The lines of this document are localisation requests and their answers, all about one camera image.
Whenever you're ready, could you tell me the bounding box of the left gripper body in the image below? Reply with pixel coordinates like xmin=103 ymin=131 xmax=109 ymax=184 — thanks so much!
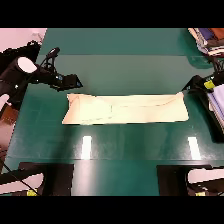
xmin=58 ymin=73 xmax=84 ymax=92

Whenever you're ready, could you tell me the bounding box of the cream garment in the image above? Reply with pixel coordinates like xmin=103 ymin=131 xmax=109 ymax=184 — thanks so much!
xmin=61 ymin=91 xmax=190 ymax=126

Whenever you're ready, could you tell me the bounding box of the heap of clothes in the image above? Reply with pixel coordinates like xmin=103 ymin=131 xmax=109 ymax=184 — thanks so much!
xmin=187 ymin=27 xmax=224 ymax=57

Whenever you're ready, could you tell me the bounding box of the blue garment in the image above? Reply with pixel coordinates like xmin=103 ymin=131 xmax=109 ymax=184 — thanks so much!
xmin=197 ymin=27 xmax=216 ymax=42

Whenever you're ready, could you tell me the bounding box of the orange garment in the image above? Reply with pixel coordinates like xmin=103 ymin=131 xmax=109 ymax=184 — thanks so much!
xmin=209 ymin=27 xmax=224 ymax=40

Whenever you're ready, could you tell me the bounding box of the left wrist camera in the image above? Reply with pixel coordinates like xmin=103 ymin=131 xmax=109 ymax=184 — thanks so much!
xmin=42 ymin=46 xmax=62 ymax=72

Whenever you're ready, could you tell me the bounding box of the black cable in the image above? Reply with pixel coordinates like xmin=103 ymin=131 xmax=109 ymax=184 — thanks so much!
xmin=0 ymin=163 xmax=38 ymax=197

